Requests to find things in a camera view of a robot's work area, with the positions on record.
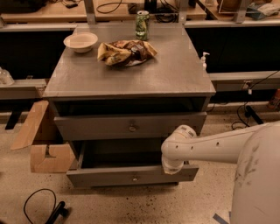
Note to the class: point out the crumpled chip bag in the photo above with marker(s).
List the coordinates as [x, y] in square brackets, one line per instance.
[125, 53]

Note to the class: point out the white bowl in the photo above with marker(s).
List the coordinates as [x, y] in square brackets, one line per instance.
[81, 42]

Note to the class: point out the green soda can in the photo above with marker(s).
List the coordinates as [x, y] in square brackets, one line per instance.
[142, 24]

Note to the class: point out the grey top drawer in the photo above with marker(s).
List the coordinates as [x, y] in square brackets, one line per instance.
[98, 127]

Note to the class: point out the black chair base leg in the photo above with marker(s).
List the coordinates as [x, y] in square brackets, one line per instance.
[58, 210]

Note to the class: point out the orange bottle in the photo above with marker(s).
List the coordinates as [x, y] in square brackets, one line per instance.
[274, 102]

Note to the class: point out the clear plastic container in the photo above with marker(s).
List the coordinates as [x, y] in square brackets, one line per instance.
[5, 78]

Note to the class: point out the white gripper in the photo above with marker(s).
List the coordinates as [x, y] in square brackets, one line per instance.
[171, 166]

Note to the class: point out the grey drawer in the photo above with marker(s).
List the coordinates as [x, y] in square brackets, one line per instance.
[123, 162]
[98, 127]

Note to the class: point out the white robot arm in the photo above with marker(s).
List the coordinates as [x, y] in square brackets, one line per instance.
[255, 151]

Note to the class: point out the cardboard box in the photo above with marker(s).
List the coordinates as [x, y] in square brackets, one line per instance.
[49, 153]

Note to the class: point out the white pump bottle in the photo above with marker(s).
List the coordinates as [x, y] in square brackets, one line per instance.
[204, 60]

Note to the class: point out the grey drawer cabinet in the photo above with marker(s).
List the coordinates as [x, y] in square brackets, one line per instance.
[171, 82]

